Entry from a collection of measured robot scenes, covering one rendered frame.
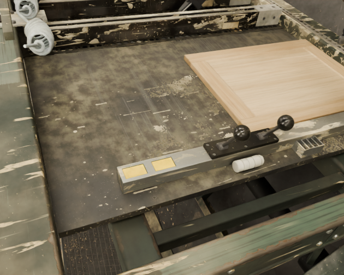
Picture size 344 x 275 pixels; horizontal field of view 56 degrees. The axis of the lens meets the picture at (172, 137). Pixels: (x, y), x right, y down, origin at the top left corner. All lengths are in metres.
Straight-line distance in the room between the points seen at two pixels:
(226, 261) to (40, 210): 0.34
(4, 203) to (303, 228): 0.57
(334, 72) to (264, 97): 0.36
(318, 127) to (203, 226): 0.44
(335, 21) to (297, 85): 1.48
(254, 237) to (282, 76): 0.69
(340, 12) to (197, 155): 2.02
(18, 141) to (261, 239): 0.53
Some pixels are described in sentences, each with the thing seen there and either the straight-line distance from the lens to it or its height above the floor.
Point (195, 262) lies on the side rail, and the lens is 0.62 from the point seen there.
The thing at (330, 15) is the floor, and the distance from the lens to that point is 2.68.
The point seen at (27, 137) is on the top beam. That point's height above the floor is 1.87.
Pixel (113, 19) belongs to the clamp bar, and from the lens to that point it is 1.31.
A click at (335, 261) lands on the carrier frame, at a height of 0.79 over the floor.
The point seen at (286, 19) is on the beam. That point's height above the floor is 0.90.
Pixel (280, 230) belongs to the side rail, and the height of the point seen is 1.49.
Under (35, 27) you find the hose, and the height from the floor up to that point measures 1.87.
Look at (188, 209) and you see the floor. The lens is 2.89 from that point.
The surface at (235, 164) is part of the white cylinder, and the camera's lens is 0.82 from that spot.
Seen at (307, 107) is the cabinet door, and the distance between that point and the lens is 1.10.
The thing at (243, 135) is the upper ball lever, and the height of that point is 1.55.
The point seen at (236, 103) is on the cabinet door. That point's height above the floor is 1.34.
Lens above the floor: 2.11
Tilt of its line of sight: 42 degrees down
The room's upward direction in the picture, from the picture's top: 72 degrees counter-clockwise
